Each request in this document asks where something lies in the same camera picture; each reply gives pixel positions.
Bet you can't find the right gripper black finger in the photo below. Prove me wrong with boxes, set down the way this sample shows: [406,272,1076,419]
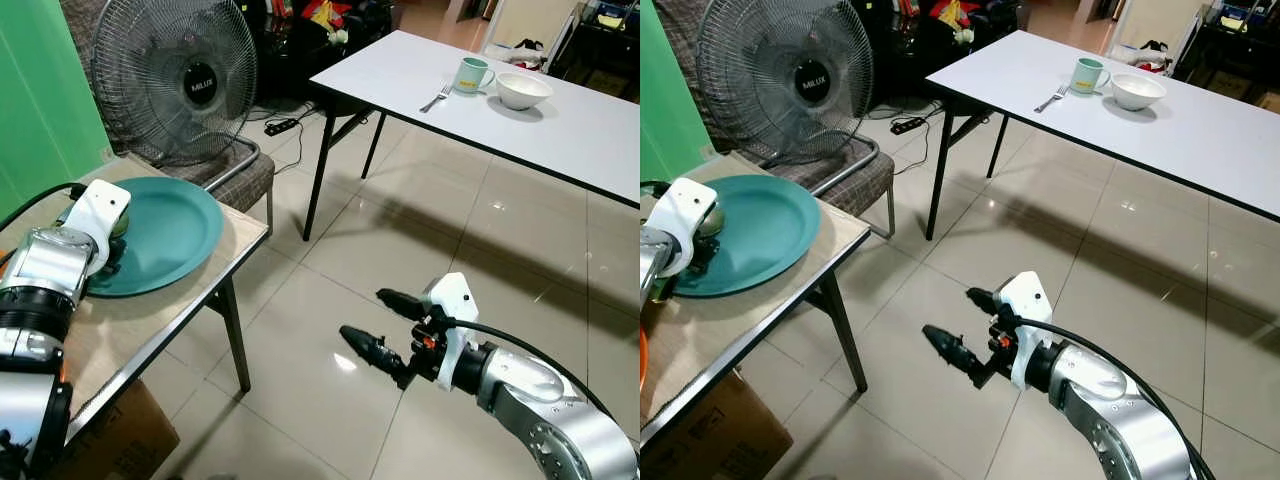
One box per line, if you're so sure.
[921,324,993,390]
[965,287,1007,318]
[339,324,414,390]
[376,288,433,322]

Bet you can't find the teal round plate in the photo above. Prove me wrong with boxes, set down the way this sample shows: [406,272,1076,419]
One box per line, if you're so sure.
[672,175,822,299]
[87,177,225,299]

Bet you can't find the wooden side table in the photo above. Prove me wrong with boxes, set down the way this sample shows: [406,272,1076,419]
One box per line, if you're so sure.
[0,153,272,447]
[640,153,872,443]

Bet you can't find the brown cardboard box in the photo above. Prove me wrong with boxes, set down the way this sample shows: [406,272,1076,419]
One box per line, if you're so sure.
[640,369,797,480]
[44,378,182,480]

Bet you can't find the white table with black legs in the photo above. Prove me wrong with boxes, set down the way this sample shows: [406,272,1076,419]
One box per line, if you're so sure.
[923,30,1280,242]
[303,30,641,242]

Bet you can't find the black shelf with clutter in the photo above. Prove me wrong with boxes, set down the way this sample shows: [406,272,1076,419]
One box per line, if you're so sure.
[1172,0,1280,106]
[555,0,641,99]

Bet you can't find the light green mug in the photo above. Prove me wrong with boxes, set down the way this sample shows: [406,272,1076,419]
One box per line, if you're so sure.
[455,57,497,97]
[1069,57,1112,97]

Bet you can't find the white bowl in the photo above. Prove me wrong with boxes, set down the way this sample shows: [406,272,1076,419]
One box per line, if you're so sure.
[1110,73,1168,112]
[495,72,554,112]

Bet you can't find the yellow and red toy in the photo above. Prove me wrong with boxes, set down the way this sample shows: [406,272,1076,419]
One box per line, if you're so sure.
[308,0,353,43]
[932,0,977,45]

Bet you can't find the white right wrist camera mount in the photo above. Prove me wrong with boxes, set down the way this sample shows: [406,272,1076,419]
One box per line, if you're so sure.
[424,272,482,394]
[996,271,1054,392]

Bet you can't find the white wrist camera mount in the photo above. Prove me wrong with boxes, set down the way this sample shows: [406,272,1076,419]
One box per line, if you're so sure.
[996,271,1054,392]
[424,272,482,394]
[68,179,132,277]
[650,177,720,280]

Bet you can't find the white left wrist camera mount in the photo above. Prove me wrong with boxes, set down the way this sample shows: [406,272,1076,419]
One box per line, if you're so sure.
[650,177,720,280]
[68,179,132,277]

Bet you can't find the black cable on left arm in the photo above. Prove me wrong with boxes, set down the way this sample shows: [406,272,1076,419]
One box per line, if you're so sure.
[0,183,90,232]

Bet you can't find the grey wire-cage electric fan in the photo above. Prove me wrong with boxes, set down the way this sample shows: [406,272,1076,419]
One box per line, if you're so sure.
[89,0,260,167]
[696,0,877,167]

